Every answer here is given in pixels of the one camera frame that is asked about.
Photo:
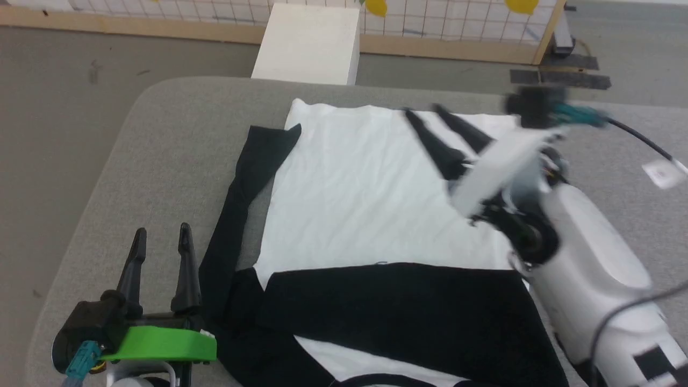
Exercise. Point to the yellow shape on fence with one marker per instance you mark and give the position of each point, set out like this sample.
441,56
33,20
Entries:
521,5
377,7

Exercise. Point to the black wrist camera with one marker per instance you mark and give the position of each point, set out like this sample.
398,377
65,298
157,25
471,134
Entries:
97,322
537,105

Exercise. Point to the grey floor device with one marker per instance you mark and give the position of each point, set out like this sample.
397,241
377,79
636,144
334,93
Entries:
561,35

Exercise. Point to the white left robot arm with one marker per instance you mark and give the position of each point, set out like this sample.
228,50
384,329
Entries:
137,376

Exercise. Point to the white rectangular block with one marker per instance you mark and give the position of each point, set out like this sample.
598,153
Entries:
309,45

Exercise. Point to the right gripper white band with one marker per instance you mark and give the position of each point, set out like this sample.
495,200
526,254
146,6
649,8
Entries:
500,161

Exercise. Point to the black and white shirt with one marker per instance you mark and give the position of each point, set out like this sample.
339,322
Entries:
365,188

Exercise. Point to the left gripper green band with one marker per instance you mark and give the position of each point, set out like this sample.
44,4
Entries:
161,344

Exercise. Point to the wooden framed grid fence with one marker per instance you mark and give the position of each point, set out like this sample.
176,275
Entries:
215,33

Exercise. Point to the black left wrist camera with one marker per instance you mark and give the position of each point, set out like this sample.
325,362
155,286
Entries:
97,322

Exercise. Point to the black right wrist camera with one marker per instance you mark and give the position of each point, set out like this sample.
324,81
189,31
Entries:
537,105

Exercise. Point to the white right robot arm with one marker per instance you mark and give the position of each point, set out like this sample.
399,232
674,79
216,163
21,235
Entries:
591,269

